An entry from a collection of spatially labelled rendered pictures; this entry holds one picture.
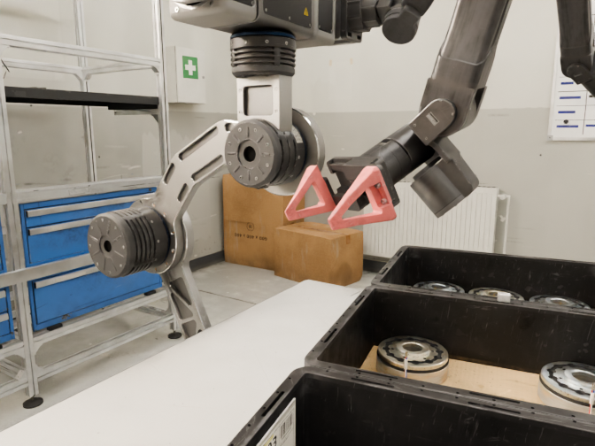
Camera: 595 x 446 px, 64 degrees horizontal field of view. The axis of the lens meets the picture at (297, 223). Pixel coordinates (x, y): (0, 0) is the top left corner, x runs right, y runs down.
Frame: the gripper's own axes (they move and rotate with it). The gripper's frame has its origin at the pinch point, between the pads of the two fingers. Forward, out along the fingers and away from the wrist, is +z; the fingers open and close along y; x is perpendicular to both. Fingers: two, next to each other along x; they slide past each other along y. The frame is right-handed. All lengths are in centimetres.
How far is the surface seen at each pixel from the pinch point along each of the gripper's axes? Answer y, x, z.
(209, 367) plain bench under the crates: 42, -32, 15
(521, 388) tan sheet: -10.5, -35.0, -12.7
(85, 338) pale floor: 242, -84, 45
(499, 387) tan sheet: -8.6, -33.9, -10.8
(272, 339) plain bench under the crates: 47, -40, 0
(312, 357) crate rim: -4.9, -12.0, 10.1
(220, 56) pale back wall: 349, 20, -160
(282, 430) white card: -10.9, -11.6, 18.0
